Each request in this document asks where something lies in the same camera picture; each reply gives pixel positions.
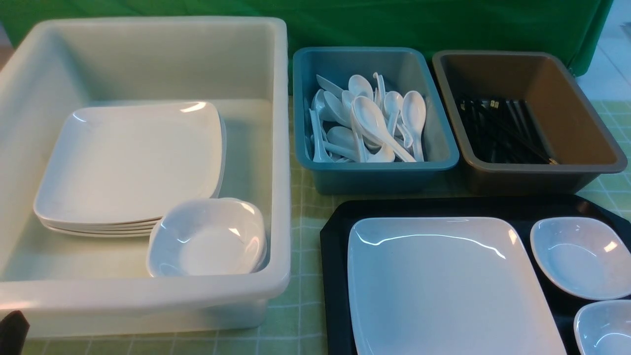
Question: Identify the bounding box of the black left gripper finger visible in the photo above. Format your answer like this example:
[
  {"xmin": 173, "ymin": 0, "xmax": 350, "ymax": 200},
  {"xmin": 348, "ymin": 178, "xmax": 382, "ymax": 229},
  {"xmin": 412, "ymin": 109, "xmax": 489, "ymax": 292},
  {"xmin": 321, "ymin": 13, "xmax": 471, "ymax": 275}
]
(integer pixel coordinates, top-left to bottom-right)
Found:
[{"xmin": 0, "ymin": 311, "xmax": 30, "ymax": 355}]

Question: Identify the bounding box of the large white square rice plate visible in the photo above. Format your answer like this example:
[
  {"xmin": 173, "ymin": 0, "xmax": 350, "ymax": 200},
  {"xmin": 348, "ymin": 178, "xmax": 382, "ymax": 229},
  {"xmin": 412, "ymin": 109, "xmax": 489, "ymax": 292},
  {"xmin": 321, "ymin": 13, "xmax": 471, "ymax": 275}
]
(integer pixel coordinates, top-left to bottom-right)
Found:
[{"xmin": 348, "ymin": 216, "xmax": 566, "ymax": 355}]

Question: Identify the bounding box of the white square side dish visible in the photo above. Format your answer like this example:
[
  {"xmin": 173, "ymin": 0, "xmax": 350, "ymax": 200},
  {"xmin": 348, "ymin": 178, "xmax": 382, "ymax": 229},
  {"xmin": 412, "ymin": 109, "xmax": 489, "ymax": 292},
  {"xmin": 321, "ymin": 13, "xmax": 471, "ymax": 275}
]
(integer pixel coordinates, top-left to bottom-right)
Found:
[{"xmin": 529, "ymin": 216, "xmax": 631, "ymax": 301}]

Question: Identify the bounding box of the white small bowl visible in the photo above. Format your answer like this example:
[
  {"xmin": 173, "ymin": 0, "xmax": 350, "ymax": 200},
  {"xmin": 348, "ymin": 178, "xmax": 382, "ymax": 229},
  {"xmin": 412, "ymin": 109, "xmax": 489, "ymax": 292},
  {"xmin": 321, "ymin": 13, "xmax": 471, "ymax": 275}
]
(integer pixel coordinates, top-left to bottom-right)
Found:
[{"xmin": 574, "ymin": 299, "xmax": 631, "ymax": 355}]

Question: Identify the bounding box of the stack of white square plates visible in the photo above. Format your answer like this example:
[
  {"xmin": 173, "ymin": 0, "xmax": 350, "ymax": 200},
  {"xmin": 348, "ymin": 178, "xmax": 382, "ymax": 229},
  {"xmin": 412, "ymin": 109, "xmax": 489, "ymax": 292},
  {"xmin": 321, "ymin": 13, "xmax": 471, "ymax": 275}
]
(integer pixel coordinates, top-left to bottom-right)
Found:
[{"xmin": 33, "ymin": 101, "xmax": 227, "ymax": 238}]

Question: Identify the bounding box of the large white plastic tub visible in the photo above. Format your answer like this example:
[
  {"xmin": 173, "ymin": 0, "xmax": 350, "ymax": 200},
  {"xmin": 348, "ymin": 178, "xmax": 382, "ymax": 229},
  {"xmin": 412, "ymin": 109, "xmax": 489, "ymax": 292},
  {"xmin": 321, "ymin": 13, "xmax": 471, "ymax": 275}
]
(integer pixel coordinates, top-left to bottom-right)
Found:
[{"xmin": 0, "ymin": 16, "xmax": 291, "ymax": 338}]

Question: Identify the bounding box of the stack of white small bowls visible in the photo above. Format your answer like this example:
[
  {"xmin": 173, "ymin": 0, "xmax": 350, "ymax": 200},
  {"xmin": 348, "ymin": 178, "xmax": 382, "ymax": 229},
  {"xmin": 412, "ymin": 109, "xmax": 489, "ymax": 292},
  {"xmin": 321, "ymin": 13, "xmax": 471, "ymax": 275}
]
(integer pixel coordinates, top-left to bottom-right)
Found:
[{"xmin": 145, "ymin": 198, "xmax": 267, "ymax": 277}]

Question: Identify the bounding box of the green checkered table mat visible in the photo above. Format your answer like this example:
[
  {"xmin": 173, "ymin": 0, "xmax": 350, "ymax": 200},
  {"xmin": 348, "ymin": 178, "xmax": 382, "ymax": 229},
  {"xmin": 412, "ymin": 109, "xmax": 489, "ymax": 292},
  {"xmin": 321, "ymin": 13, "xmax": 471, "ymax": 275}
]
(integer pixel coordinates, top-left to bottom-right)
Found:
[{"xmin": 22, "ymin": 100, "xmax": 630, "ymax": 355}]

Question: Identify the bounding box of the pile of white spoons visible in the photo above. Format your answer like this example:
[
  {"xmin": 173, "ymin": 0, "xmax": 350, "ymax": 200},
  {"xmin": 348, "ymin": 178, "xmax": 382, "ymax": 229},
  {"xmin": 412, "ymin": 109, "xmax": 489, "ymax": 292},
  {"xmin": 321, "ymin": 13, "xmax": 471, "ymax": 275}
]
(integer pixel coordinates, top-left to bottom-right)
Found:
[{"xmin": 307, "ymin": 72, "xmax": 427, "ymax": 163}]

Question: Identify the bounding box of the teal plastic spoon bin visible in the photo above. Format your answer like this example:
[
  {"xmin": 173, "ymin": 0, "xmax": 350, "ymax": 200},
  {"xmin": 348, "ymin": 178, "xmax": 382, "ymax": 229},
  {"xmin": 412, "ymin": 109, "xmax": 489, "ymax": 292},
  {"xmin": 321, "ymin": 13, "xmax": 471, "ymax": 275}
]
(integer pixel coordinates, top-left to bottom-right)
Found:
[{"xmin": 293, "ymin": 47, "xmax": 460, "ymax": 195}]

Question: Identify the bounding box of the pile of black chopsticks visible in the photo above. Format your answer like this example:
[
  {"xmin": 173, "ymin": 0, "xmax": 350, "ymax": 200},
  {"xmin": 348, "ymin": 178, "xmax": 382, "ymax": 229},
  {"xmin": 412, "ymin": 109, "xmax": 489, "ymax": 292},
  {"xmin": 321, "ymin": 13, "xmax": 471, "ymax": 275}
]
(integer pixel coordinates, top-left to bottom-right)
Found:
[{"xmin": 456, "ymin": 95, "xmax": 559, "ymax": 165}]

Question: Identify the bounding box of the black serving tray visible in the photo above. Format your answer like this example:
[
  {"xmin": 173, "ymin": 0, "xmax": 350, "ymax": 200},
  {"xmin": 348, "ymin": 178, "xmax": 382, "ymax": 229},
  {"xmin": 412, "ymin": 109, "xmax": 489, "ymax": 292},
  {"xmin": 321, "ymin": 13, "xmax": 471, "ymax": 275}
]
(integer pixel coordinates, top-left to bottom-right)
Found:
[{"xmin": 320, "ymin": 195, "xmax": 631, "ymax": 355}]

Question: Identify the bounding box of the brown plastic chopstick bin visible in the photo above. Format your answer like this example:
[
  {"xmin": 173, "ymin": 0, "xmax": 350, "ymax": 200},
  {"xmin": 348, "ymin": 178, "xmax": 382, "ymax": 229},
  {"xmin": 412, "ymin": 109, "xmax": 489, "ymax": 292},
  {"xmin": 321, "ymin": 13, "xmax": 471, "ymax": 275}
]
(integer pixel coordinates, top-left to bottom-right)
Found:
[{"xmin": 432, "ymin": 50, "xmax": 628, "ymax": 195}]

